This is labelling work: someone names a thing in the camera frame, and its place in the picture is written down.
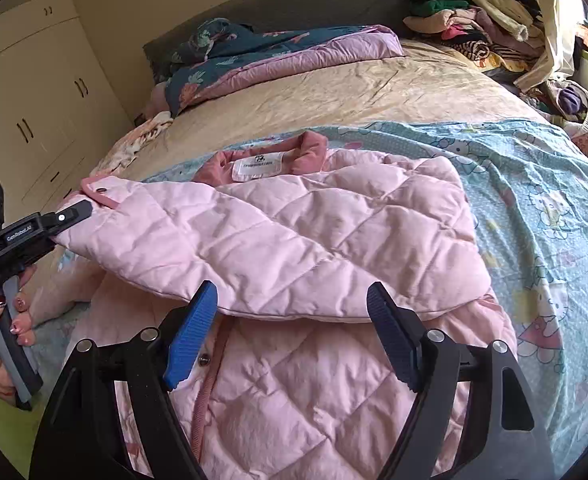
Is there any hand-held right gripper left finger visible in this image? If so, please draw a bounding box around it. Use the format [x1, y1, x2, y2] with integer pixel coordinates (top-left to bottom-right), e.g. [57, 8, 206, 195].
[28, 280, 219, 480]

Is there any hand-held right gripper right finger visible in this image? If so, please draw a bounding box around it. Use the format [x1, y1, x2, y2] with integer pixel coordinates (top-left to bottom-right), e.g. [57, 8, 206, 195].
[366, 281, 557, 480]

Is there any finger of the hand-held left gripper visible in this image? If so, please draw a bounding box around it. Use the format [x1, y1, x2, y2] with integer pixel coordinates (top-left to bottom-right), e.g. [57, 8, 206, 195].
[41, 199, 94, 242]

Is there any pink quilted jacket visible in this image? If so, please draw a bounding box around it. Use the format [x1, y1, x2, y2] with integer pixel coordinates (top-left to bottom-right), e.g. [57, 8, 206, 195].
[56, 130, 520, 480]

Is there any bag of clothes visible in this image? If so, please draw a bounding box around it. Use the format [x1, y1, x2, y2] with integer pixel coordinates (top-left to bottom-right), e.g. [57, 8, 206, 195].
[534, 79, 588, 147]

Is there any pile of assorted clothes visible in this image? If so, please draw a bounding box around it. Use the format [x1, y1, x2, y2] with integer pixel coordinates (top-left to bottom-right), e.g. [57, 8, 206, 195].
[404, 0, 575, 81]

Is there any small floral cloth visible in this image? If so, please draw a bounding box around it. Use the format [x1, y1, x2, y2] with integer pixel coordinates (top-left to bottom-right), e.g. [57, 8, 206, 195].
[96, 111, 175, 173]

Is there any cream wardrobe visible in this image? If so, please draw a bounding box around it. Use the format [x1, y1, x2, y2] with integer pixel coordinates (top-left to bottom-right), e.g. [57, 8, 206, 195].
[0, 0, 139, 211]

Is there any pink pillow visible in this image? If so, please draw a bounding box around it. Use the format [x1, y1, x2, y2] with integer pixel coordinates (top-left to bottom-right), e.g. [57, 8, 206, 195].
[144, 82, 175, 117]

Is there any blue cartoon print blanket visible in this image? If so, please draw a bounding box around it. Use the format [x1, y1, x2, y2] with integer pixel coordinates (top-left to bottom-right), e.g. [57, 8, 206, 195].
[38, 119, 588, 476]

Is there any bed with beige sheet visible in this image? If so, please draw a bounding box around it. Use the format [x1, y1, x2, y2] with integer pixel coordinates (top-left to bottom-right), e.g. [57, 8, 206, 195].
[21, 37, 588, 480]

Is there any dark floral quilt pink lining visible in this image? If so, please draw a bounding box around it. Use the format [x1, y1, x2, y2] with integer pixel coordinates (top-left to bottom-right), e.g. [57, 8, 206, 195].
[164, 17, 405, 117]

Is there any grey headboard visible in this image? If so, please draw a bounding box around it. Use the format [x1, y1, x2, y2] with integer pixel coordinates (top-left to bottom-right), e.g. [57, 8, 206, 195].
[142, 0, 409, 76]

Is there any cream curtain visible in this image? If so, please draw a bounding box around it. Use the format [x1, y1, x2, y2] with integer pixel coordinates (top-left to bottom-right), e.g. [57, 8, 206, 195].
[516, 0, 586, 92]

